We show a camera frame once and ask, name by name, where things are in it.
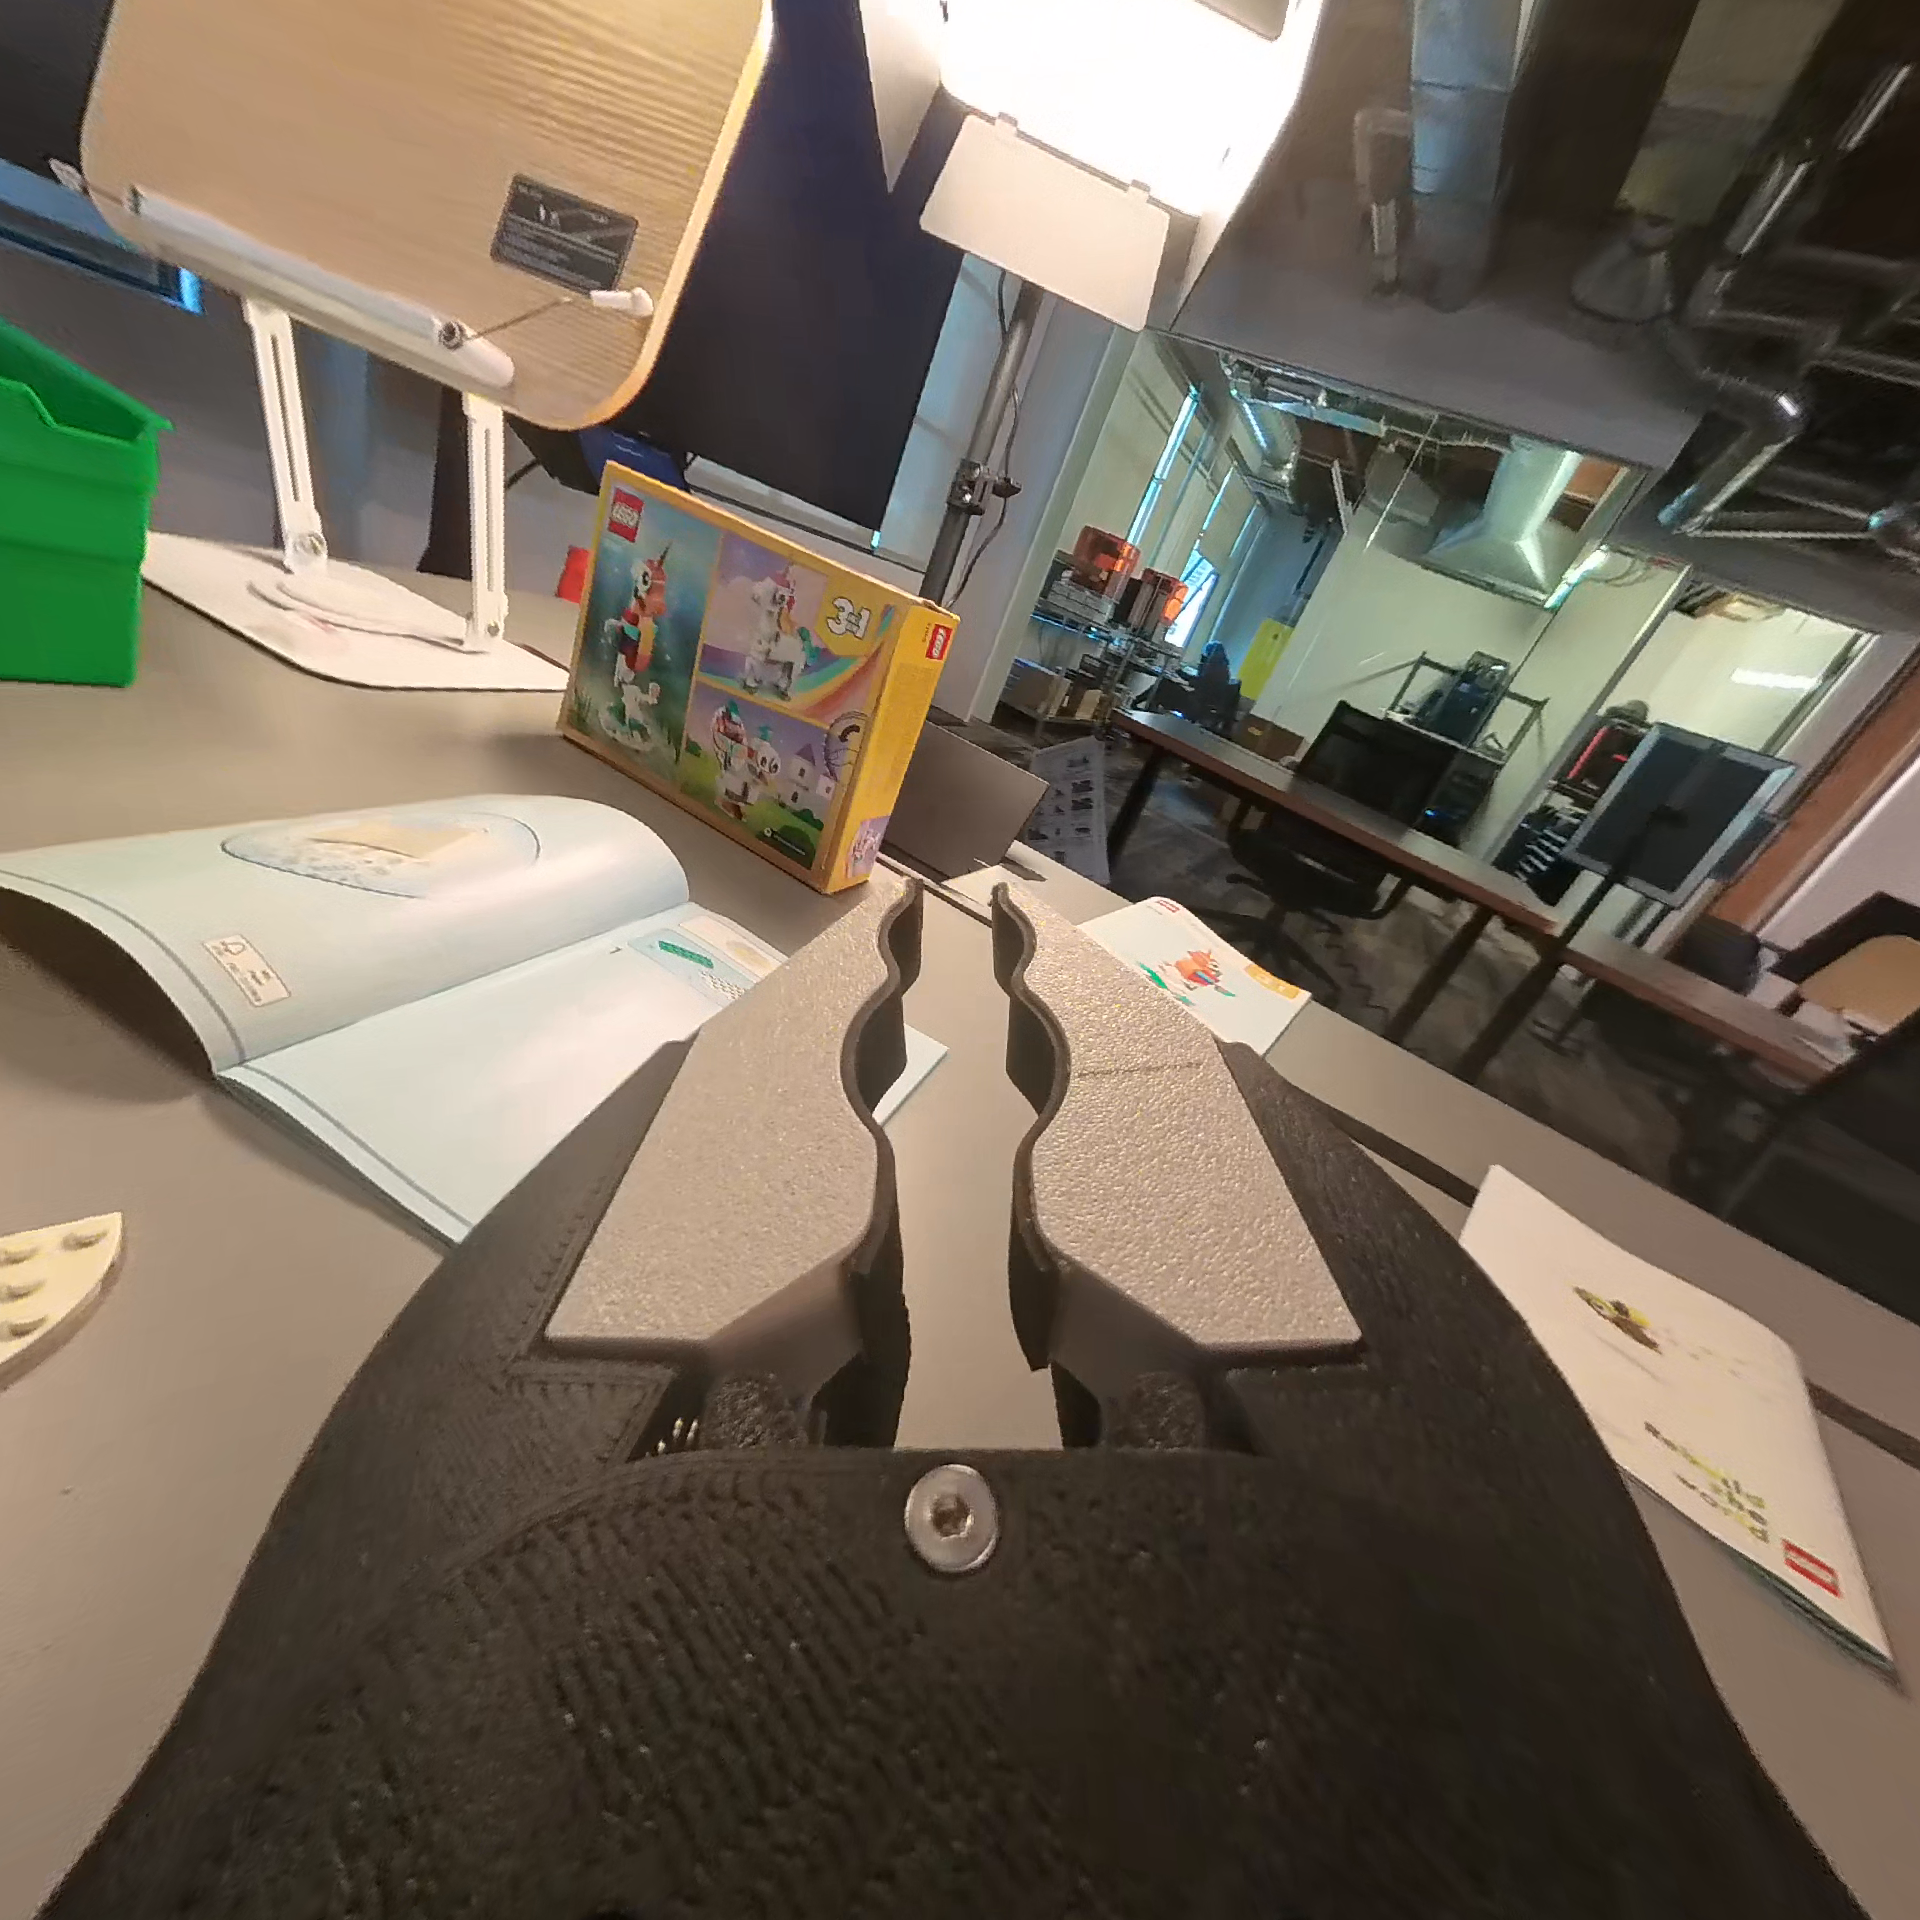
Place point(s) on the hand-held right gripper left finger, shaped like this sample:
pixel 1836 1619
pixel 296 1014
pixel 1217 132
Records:
pixel 721 1185

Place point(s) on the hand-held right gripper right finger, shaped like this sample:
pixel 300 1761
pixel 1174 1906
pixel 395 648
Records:
pixel 1185 1200

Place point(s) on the seahorse instruction booklet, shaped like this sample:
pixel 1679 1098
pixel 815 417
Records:
pixel 1200 975

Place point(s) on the unicorn instruction booklet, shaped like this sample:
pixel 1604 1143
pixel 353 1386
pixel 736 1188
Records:
pixel 450 1080

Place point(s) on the yellow lego box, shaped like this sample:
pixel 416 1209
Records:
pixel 721 675

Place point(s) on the white rounded lego plate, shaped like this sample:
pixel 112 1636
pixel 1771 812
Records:
pixel 44 1290

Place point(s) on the printed paper sheet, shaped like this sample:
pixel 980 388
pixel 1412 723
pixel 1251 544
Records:
pixel 1073 809

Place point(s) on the black office chair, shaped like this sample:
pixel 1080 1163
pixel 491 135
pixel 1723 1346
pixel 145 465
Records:
pixel 1335 779

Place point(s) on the long brown table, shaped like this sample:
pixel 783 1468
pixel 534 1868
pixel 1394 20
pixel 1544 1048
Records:
pixel 1650 975

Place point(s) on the white instruction booklet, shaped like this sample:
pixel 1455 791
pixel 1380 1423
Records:
pixel 1694 1394

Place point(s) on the yellow board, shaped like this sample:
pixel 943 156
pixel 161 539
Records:
pixel 1265 656

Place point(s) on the orange resin printer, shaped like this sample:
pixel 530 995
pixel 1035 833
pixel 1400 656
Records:
pixel 1106 559
pixel 1163 598

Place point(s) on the grey monitor on stand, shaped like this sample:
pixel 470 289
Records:
pixel 1680 809

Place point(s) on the red cone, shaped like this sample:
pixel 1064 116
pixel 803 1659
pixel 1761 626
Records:
pixel 579 569

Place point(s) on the black light stand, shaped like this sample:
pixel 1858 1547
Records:
pixel 975 480

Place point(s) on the metal exhaust hood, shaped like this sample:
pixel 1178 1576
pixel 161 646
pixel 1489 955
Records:
pixel 1529 523

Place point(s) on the large black display screen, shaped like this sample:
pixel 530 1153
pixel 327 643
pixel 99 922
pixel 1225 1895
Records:
pixel 779 300

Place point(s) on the green plastic bin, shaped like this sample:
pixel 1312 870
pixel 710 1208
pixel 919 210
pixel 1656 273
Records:
pixel 67 555

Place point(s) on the studio light panel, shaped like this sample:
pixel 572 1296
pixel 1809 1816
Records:
pixel 1049 210

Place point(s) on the wooden book stand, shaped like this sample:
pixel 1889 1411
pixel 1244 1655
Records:
pixel 376 150

